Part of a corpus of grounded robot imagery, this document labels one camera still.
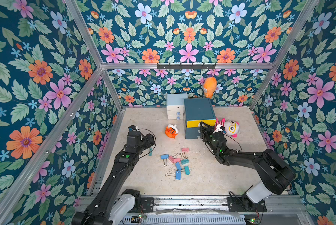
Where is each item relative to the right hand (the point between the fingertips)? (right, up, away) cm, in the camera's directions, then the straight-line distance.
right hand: (199, 122), depth 84 cm
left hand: (-29, -8, -3) cm, 31 cm away
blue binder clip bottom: (-13, -31, 0) cm, 33 cm away
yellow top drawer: (-2, -1, +1) cm, 2 cm away
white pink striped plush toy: (+25, -4, +14) cm, 29 cm away
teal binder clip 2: (-7, -30, +1) cm, 31 cm away
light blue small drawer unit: (-15, +12, +17) cm, 26 cm away
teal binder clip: (-8, -25, +4) cm, 27 cm away
